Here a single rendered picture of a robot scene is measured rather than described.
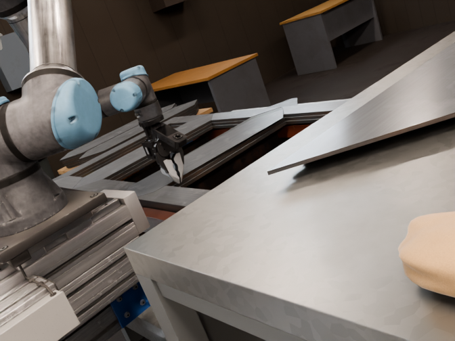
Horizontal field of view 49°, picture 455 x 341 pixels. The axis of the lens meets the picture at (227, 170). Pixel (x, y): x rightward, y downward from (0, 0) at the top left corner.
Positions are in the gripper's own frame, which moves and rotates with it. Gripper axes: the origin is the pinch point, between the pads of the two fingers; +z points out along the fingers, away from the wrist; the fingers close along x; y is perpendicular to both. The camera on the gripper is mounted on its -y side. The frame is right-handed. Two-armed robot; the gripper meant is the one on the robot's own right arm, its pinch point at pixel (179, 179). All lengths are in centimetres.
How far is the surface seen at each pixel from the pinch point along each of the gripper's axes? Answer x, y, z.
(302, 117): -52, -5, 2
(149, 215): 15.6, -4.2, 3.1
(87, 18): -195, 401, -77
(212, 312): 49, -83, -13
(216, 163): -16.9, 3.5, 3.0
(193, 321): 47, -72, -6
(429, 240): 44, -108, -23
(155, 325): 36.1, -27.7, 17.7
